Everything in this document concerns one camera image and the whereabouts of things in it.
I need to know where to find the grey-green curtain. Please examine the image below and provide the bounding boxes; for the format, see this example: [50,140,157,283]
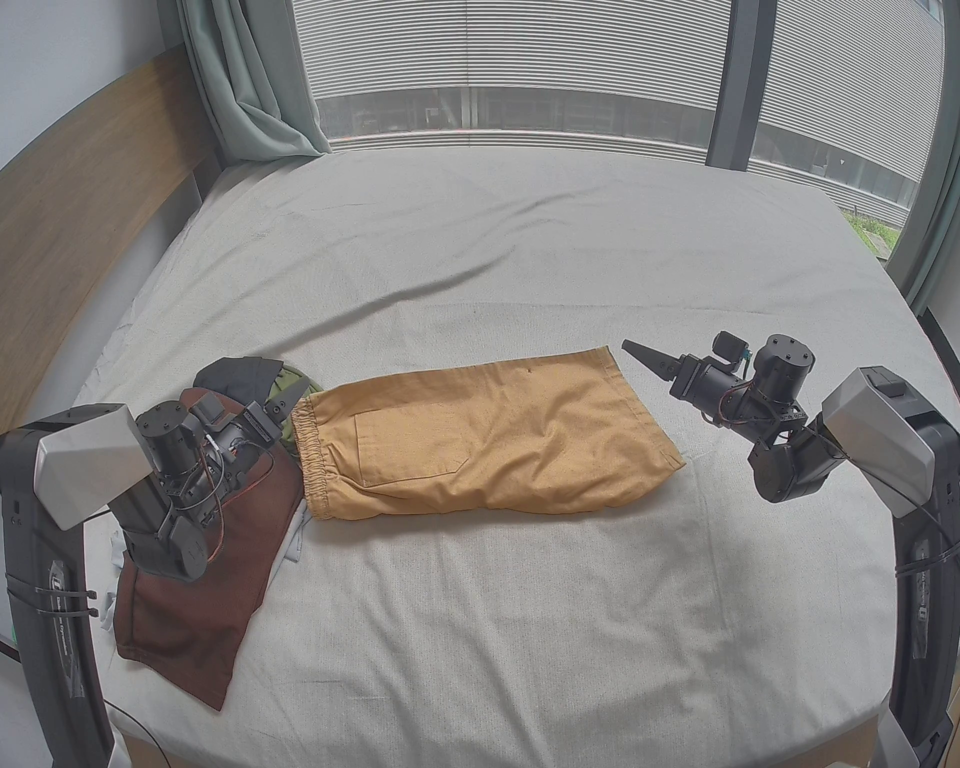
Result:
[885,75,960,316]
[176,0,333,165]

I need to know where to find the bed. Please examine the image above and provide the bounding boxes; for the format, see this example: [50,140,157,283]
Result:
[0,45,960,768]

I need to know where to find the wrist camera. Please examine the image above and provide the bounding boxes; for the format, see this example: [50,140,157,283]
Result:
[188,394,231,429]
[711,331,753,371]

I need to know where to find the brown shorts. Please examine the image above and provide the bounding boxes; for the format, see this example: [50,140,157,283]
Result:
[112,386,309,712]

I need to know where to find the white garment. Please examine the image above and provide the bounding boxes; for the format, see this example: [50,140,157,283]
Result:
[101,502,316,635]

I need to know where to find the window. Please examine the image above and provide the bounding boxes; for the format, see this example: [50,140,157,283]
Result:
[288,0,960,271]

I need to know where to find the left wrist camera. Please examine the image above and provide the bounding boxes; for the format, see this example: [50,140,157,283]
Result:
[188,394,231,429]

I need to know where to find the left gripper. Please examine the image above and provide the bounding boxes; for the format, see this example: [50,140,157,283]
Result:
[206,378,311,459]

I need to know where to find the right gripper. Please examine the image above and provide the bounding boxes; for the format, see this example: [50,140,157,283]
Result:
[669,351,752,426]

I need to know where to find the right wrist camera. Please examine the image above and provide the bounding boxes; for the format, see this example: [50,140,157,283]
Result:
[711,331,753,371]

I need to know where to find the tan shorts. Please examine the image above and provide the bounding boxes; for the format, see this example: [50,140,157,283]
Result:
[288,345,687,522]

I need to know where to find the black garment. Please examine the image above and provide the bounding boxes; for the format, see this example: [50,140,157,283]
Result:
[196,357,285,406]

